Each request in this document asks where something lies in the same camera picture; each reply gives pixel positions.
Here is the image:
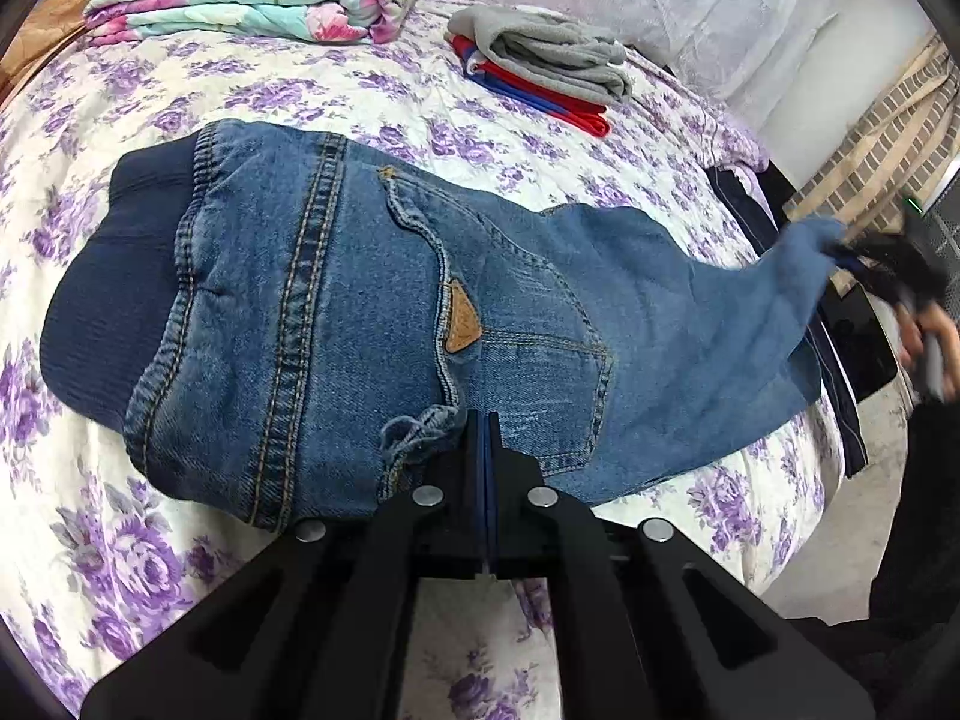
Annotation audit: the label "blue denim jeans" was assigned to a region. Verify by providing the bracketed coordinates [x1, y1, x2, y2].
[39, 121, 818, 530]

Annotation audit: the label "person right hand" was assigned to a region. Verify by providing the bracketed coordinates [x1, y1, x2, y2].
[895, 302, 960, 401]

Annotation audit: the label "black grid device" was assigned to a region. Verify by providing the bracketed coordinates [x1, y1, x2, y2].
[907, 158, 960, 281]

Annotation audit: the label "beige checkered cloth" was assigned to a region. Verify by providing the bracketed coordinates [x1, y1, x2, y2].
[784, 34, 958, 236]

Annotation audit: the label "dark navy striped garment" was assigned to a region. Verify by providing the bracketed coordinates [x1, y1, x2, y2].
[706, 167, 895, 478]

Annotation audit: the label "purple floral bed quilt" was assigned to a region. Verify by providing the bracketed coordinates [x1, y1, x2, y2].
[2, 0, 843, 718]

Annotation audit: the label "folded red blue garment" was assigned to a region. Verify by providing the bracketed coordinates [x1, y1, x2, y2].
[448, 34, 610, 138]

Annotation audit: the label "folded grey garment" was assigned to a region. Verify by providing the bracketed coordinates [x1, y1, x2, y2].
[448, 5, 631, 106]

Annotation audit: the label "orange brown pillow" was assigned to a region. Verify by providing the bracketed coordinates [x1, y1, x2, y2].
[2, 0, 89, 107]

